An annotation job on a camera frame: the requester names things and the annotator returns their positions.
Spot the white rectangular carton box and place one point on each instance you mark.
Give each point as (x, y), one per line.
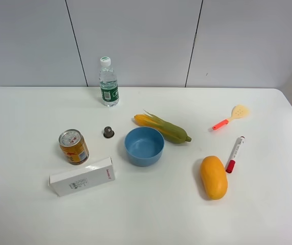
(82, 178)

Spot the blue plastic bowl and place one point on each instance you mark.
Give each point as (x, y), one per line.
(144, 146)

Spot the toy corn cob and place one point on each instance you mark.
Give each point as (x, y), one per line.
(170, 132)

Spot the small grey coffee capsule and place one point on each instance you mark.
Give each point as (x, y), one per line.
(108, 132)

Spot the clear plastic water bottle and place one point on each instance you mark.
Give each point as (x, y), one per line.
(108, 83)

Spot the yellow drink can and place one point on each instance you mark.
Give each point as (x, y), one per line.
(73, 145)

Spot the yellow mango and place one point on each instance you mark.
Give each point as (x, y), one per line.
(212, 173)

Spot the red cap whiteboard marker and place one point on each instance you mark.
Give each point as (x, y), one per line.
(235, 152)

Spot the small spatula red handle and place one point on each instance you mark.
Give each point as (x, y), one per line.
(239, 111)

